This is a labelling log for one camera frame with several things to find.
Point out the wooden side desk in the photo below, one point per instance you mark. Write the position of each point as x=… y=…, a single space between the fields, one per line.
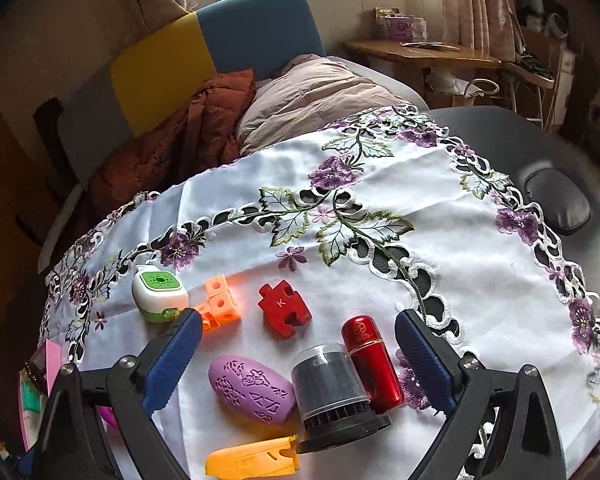
x=420 y=55

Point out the pale pink quilt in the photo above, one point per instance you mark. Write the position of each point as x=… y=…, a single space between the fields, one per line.
x=320 y=95

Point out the yellow plastic clip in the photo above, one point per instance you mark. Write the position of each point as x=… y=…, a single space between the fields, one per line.
x=250 y=460

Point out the white plastic bag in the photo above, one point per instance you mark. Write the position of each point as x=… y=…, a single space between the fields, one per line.
x=450 y=85

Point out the red metal cylinder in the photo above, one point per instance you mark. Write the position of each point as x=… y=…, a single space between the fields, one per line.
x=372 y=365

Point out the brown blanket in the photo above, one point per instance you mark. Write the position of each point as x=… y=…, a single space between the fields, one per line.
x=190 y=130

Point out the pink cardboard box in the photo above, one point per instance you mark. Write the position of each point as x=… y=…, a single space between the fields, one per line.
x=50 y=355

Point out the purple box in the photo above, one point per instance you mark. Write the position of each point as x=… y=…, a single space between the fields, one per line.
x=405 y=27

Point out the magenta plastic spool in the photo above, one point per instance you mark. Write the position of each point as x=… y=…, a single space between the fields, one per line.
x=107 y=417

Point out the black wrist rest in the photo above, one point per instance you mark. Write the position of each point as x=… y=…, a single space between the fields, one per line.
x=557 y=202

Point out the red puzzle piece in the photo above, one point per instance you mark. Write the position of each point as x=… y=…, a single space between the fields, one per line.
x=282 y=310

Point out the grey yellow blue headboard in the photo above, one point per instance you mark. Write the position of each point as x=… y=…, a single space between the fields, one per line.
x=155 y=70

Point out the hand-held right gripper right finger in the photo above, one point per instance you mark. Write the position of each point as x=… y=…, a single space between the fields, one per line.
x=424 y=360

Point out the green plastic spool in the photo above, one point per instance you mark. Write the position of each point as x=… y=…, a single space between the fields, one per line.
x=31 y=397

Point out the black spool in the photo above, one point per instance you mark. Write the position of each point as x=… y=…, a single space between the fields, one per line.
x=330 y=390

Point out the white and green device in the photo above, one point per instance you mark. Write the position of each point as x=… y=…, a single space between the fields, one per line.
x=157 y=294

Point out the white embroidered floral tablecloth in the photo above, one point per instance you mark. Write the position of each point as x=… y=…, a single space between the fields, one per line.
x=430 y=210

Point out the cluttered storage shelf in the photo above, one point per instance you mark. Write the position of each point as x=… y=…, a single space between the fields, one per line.
x=540 y=50

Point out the orange linked cubes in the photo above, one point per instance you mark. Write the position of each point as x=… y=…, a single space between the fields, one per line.
x=219 y=305

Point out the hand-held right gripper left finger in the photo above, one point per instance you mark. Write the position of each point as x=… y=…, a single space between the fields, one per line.
x=176 y=355

